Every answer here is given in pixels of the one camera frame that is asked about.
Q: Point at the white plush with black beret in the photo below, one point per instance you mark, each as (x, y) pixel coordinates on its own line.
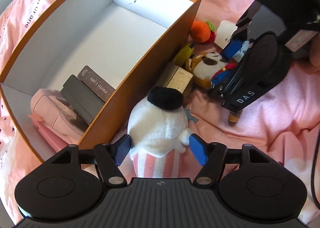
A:
(155, 122)

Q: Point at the orange crochet fruit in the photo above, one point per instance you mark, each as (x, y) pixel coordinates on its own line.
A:
(200, 30)

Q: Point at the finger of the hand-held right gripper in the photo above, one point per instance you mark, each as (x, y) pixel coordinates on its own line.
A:
(231, 49)
(225, 85)

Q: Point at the person's right hand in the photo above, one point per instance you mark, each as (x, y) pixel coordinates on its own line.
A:
(315, 52)

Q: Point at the pink case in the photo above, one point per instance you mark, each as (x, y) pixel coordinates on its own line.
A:
(57, 140)

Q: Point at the pink cloud print duvet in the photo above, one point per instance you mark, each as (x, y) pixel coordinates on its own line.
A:
(262, 142)

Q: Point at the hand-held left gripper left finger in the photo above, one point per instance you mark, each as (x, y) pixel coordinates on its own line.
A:
(122, 149)

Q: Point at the pink pouch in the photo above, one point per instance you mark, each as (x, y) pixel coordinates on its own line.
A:
(50, 107)

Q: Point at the orange cardboard box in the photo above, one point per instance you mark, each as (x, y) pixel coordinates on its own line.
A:
(130, 107)

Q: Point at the white case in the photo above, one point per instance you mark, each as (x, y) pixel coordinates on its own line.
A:
(225, 34)

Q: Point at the dark grey box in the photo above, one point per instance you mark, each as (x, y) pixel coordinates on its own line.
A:
(80, 97)

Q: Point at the brown card box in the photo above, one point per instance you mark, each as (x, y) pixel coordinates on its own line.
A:
(97, 84)

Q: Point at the gold box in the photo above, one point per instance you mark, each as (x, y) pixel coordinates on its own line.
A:
(180, 77)

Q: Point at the calico cat plush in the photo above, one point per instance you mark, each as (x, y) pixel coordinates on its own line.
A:
(207, 67)

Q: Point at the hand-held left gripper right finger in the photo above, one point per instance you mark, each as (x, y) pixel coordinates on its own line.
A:
(198, 149)

